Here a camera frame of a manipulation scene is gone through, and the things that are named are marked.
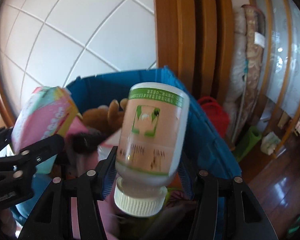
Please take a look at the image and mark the wooden right door frame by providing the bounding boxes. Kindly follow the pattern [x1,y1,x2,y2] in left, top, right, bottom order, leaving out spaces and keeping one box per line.
[154,0,234,103]

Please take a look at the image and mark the grey bottle tan label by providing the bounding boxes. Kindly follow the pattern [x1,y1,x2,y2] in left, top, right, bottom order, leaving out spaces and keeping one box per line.
[114,82,190,218]

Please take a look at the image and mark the red plastic container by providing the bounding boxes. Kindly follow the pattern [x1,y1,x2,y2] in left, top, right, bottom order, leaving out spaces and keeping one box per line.
[197,96,229,138]

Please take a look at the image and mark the pink white tissue pack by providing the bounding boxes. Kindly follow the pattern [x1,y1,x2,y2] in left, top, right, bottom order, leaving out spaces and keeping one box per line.
[65,117,121,177]

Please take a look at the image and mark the rolled quilts stack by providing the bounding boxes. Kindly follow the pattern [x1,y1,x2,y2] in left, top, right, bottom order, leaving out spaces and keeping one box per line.
[223,4,266,142]

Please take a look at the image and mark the blue fabric storage bin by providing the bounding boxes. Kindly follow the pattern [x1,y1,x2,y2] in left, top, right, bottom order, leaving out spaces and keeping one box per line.
[66,68,241,178]

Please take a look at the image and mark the brown plush toy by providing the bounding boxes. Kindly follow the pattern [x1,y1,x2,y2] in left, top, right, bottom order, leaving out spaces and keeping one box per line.
[82,98,128,135]

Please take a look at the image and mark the colourful pink tissue pack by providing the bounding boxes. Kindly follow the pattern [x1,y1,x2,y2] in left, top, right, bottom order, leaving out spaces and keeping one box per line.
[11,86,79,154]

